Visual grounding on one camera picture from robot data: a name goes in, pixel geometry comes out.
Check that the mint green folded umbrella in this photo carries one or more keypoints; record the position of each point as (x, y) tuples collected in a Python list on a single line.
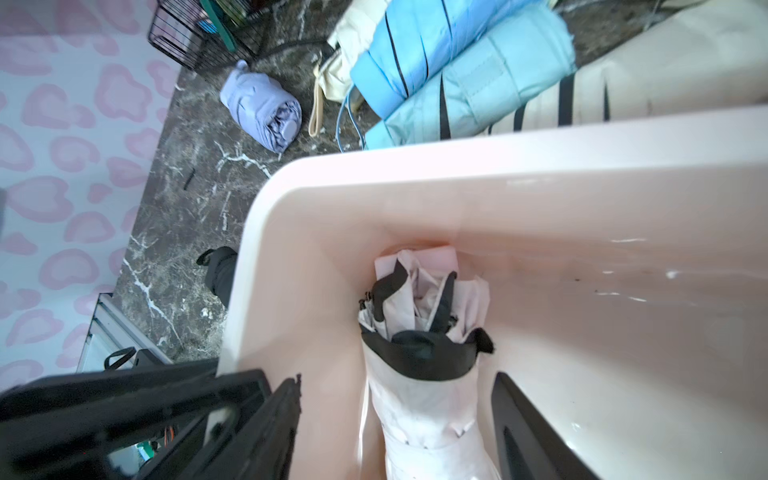
[(508, 66)]

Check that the black umbrella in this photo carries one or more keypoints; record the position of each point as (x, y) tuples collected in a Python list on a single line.
[(220, 264)]

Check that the black wire file rack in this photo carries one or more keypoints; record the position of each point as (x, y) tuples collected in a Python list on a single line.
[(183, 32)]

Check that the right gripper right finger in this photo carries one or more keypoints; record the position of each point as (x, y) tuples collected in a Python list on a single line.
[(528, 447)]

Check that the blue folded umbrella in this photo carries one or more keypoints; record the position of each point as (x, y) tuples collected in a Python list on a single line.
[(415, 40)]

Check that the beige striped umbrella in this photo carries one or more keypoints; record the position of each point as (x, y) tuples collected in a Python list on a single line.
[(710, 55)]

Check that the cream folded umbrella left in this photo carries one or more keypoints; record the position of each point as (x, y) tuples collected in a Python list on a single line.
[(351, 37)]

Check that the purple umbrella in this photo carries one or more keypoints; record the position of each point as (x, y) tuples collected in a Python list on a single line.
[(261, 107)]

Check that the green document tray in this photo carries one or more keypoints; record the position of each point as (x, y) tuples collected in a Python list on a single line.
[(215, 15)]

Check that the pink umbrella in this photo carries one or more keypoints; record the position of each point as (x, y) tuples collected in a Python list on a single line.
[(422, 331)]

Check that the pink plastic storage box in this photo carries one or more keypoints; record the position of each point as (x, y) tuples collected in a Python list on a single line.
[(627, 265)]

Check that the aluminium front rail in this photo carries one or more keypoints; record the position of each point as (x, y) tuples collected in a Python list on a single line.
[(114, 343)]

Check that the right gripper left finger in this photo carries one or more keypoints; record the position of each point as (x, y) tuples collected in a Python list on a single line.
[(165, 422)]

